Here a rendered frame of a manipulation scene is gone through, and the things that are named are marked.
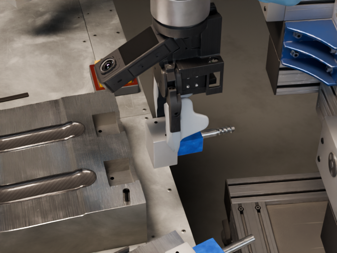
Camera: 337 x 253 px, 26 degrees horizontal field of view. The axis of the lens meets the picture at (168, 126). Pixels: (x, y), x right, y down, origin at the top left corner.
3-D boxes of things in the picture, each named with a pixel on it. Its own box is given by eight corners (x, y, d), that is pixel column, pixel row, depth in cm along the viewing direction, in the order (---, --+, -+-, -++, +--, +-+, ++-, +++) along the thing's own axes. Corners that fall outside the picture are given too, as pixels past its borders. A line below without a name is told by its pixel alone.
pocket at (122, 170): (133, 173, 113) (132, 156, 111) (140, 198, 109) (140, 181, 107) (104, 178, 112) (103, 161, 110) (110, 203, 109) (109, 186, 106)
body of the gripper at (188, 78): (222, 98, 99) (227, 24, 91) (161, 109, 97) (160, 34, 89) (205, 65, 105) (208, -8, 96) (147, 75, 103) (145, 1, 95)
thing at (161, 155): (227, 130, 113) (229, 104, 109) (238, 152, 109) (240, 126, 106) (145, 146, 110) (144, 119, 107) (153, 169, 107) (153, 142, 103)
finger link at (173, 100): (183, 136, 99) (180, 77, 94) (173, 138, 98) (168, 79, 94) (174, 120, 103) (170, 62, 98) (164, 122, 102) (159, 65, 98)
